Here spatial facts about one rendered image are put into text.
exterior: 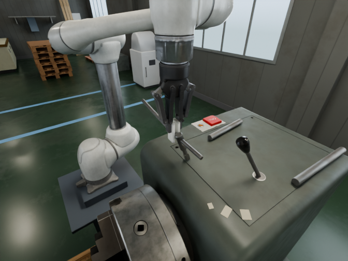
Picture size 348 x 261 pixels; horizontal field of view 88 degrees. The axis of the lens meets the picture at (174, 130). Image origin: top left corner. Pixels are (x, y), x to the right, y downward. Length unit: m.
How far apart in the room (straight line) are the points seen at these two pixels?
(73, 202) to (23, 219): 1.20
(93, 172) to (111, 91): 0.45
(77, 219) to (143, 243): 0.73
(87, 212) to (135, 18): 0.97
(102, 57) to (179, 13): 0.58
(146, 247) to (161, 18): 0.49
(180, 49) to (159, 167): 0.36
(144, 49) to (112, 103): 3.76
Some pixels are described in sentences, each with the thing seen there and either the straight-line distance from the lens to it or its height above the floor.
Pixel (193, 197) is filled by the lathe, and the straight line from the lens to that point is 0.51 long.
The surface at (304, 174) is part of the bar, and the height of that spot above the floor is 1.28.
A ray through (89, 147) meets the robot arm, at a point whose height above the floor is 1.07.
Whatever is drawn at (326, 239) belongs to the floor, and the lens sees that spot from 2.27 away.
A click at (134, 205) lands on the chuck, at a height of 1.23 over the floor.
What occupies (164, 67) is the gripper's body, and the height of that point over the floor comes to 1.55.
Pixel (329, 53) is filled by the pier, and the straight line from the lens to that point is 2.76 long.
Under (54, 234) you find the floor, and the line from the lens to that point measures 2.14.
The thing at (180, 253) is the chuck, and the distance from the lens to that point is 0.51.
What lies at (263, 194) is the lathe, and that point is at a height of 1.26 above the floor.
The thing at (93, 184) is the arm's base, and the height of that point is 0.83.
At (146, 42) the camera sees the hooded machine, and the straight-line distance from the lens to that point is 4.79.
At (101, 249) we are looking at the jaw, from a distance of 0.59.
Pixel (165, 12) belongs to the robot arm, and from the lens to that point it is 0.41.
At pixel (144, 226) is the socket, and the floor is 1.23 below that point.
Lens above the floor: 1.66
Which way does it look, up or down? 33 degrees down
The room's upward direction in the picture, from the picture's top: straight up
